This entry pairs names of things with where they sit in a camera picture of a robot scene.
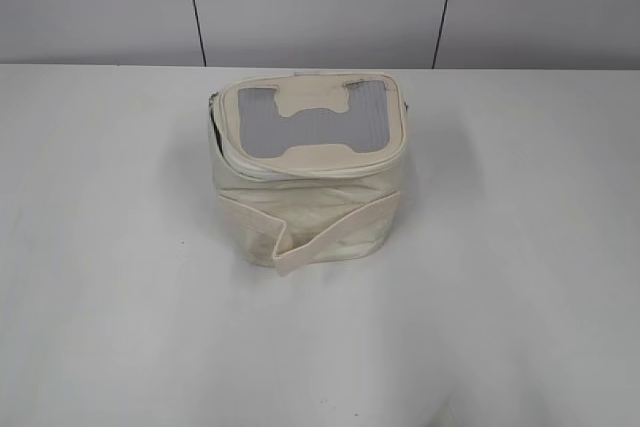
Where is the cream bag with silver window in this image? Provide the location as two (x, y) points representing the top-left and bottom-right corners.
(208, 72), (408, 276)

